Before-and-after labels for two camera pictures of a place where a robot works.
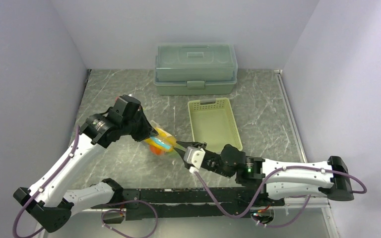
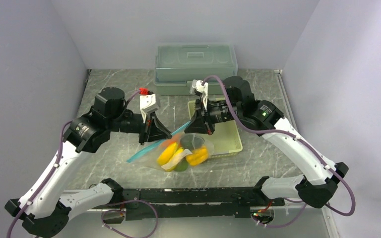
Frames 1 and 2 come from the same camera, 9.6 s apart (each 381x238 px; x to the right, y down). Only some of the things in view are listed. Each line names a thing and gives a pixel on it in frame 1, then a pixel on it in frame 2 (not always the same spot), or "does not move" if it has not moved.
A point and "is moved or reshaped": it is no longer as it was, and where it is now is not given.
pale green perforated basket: [213, 122] does not move
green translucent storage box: [195, 69] does not move
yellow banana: [164, 136] is moved or reshaped
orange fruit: [156, 150] → [166, 143]
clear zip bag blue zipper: [162, 143] is moved or reshaped
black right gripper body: [213, 164] → [221, 111]
